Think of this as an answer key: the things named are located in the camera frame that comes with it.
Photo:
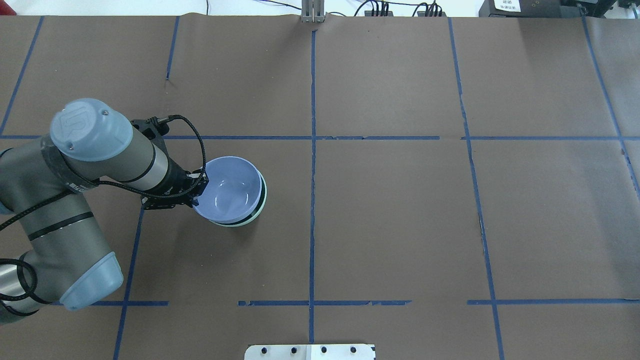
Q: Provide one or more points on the grey metal bracket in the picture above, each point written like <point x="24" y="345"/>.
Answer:
<point x="313" y="11"/>

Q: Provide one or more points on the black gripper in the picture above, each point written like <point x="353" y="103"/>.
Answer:
<point x="178" y="180"/>

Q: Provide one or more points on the white metal mounting plate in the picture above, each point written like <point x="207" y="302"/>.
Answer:
<point x="336" y="351"/>

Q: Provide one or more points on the blue bowl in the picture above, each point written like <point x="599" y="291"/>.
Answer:
<point x="232" y="192"/>

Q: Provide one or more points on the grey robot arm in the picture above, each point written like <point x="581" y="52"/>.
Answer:
<point x="43" y="186"/>

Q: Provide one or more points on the green bowl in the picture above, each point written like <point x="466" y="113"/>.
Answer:
<point x="255" y="213"/>

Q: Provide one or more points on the black equipment box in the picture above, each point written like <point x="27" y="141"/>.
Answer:
<point x="561" y="9"/>

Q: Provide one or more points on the brown paper table mat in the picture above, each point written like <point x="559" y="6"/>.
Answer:
<point x="445" y="188"/>

